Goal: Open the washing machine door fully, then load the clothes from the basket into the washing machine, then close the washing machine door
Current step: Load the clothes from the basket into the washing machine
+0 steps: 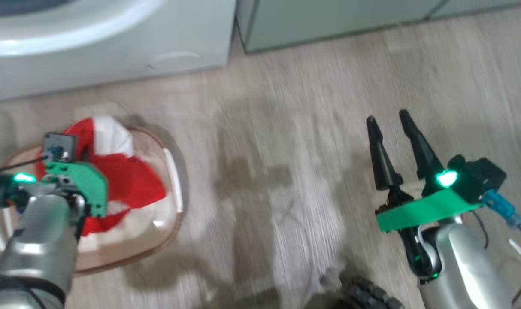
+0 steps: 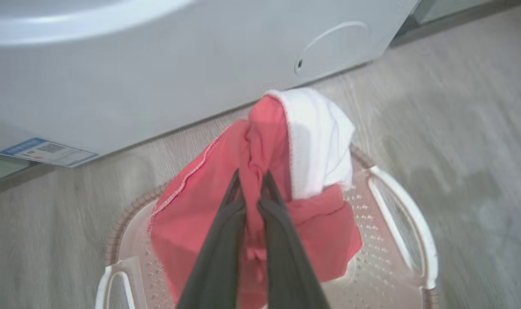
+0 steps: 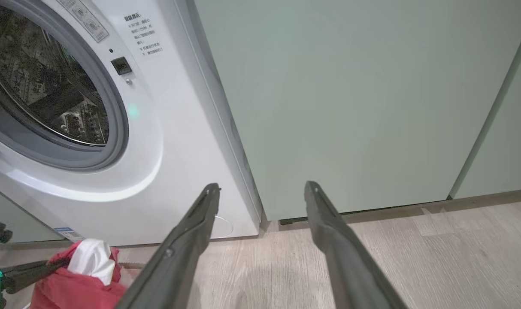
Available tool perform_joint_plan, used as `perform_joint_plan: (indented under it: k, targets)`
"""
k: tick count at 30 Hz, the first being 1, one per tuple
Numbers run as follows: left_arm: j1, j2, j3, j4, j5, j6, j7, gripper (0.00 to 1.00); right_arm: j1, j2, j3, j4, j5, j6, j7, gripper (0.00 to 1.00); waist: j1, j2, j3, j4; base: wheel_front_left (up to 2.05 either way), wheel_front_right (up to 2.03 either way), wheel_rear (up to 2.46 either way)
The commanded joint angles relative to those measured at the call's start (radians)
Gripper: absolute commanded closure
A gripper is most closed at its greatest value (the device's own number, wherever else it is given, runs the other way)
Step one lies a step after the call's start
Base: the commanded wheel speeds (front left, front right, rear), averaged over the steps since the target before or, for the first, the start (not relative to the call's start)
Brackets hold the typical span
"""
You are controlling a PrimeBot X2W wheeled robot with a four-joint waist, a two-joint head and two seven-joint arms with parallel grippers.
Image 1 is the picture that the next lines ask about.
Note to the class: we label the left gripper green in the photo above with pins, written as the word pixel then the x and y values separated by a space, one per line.
pixel 84 184

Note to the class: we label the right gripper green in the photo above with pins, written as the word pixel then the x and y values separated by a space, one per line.
pixel 423 210

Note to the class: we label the red and white garment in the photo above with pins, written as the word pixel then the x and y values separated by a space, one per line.
pixel 131 180

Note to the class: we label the white cloth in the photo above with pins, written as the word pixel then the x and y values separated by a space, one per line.
pixel 110 135

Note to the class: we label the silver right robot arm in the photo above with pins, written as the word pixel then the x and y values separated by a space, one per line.
pixel 466 266

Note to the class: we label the white front-load washing machine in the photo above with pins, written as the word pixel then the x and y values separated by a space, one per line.
pixel 114 56

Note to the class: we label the white perforated laundry basket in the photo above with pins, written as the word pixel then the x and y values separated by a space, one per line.
pixel 127 249

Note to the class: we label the black ribbed robot wheel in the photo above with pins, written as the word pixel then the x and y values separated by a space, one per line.
pixel 372 296

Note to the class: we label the round white filter cover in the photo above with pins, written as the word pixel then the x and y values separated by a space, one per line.
pixel 174 62

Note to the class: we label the pale green cabinet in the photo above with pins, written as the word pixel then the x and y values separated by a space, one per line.
pixel 479 5
pixel 329 21

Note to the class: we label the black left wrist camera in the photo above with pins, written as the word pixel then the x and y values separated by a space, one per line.
pixel 59 143

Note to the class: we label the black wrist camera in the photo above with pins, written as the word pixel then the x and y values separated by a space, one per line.
pixel 59 143
pixel 486 178

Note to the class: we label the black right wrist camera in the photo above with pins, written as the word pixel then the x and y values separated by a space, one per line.
pixel 486 178

